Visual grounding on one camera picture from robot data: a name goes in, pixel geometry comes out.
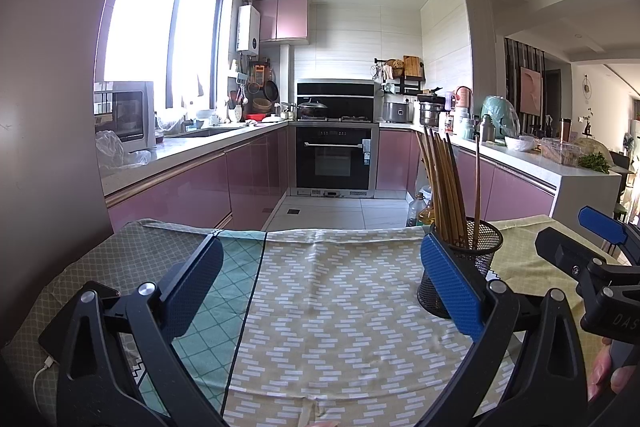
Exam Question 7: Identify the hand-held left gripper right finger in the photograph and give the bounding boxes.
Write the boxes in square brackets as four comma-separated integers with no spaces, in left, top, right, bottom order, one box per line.
[419,234,589,427]

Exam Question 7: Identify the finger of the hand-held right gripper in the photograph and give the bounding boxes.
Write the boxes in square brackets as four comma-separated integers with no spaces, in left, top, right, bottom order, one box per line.
[535,227,622,282]
[577,206,640,265]

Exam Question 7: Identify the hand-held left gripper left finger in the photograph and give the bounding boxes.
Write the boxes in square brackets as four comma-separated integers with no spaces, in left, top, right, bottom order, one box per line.
[56,234,225,427]

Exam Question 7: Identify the black wire mesh holder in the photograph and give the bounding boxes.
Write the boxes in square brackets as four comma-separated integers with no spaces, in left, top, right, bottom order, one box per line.
[416,217,504,319]

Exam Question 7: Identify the bunch of chopsticks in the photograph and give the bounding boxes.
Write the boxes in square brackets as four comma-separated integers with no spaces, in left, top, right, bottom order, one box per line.
[416,129,483,253]

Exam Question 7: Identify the person's right hand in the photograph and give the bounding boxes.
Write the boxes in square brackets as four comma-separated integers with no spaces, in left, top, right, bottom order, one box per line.
[588,341,640,403]

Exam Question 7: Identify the green leafy vegetables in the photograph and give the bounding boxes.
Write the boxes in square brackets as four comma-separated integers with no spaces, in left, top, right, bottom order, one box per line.
[578,152,612,174]

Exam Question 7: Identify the pink base cabinets peninsula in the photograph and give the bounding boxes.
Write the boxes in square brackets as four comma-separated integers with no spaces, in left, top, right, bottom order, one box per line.
[376,122,623,228]

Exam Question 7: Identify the yellow cooking oil bottle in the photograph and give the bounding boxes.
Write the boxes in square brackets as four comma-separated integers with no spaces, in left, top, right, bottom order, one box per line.
[417,199,436,228]

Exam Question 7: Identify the clear plastic bottle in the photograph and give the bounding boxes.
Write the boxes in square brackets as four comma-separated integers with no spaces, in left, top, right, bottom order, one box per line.
[406,192,426,228]

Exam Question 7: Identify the clear plastic container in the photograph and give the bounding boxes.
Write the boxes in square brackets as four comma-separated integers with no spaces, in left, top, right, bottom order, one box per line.
[541,138,582,166]

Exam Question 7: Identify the pink base cabinets with sink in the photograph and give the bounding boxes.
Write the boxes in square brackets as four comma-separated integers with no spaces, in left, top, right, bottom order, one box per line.
[102,119,291,233]

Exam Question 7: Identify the white bowl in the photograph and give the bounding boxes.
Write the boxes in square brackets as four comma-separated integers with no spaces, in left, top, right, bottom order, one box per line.
[504,135,537,152]

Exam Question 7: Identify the patterned tablecloth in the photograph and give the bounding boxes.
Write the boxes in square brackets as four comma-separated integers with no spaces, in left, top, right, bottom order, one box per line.
[0,214,626,427]

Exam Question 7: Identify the dark phone copper edge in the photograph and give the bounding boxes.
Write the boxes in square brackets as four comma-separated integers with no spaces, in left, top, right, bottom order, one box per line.
[37,331,68,370]

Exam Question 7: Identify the clear plastic bag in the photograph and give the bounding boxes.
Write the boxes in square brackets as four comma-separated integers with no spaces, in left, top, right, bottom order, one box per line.
[95,130,152,168]

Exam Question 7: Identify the built-in black oven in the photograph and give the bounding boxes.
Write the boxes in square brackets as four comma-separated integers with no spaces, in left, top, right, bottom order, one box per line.
[294,123,380,198]

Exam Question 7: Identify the stainless steel pot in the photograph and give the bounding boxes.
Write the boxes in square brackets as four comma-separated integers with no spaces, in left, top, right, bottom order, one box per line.
[418,102,447,128]

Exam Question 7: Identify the white countertop oven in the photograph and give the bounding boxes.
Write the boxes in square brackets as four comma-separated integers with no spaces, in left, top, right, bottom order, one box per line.
[93,80,157,154]

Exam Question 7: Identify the silver rice cooker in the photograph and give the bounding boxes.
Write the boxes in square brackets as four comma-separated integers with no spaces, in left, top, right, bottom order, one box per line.
[382,101,416,124]

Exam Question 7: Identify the hanging white towel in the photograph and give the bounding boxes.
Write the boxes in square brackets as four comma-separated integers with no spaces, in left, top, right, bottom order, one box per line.
[181,74,207,108]

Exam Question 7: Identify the black range hood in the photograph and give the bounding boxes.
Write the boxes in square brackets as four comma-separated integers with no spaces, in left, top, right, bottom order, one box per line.
[296,80,378,118]

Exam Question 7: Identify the grey refrigerator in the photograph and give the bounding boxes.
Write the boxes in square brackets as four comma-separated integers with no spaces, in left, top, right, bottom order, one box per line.
[0,0,146,348]

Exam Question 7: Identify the black wok with lid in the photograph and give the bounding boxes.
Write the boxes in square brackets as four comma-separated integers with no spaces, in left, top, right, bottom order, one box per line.
[297,98,331,120]

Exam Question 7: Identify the wooden cutting board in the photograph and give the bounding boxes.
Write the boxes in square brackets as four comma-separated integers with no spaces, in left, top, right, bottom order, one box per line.
[403,55,426,79]

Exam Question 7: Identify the kitchen window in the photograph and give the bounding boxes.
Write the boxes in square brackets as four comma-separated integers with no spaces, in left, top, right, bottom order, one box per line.
[100,0,235,118]

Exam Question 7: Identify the white water heater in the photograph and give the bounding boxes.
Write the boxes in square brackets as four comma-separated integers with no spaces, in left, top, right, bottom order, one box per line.
[236,4,262,54]

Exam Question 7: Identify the framed wall picture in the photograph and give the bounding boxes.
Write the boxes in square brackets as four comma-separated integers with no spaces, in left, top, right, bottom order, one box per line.
[520,67,544,115]

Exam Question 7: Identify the white charging cable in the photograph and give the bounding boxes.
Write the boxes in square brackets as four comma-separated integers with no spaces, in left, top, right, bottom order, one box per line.
[32,356,57,415]

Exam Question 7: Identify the black wall rack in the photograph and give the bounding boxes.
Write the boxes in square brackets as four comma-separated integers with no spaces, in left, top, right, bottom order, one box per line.
[373,56,427,94]

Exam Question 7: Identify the pink wall cabinet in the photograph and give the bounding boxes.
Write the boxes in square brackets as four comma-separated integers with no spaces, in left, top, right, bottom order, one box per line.
[254,0,311,44]

